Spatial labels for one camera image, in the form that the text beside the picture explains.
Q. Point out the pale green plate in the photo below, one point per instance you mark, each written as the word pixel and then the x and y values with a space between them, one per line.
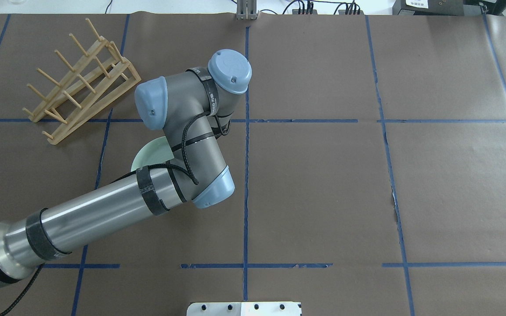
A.
pixel 156 151

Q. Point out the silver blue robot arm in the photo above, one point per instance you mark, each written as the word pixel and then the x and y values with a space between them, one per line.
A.
pixel 192 108

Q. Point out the wooden dish rack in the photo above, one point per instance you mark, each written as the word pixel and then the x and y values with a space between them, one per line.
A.
pixel 99 77

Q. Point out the black desktop box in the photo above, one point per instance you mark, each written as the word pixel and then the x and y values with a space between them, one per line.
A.
pixel 428 7

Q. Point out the aluminium frame post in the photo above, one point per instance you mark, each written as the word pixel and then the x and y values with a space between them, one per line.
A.
pixel 246 9

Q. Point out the white pedestal column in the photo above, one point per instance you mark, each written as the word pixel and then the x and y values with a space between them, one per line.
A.
pixel 266 308

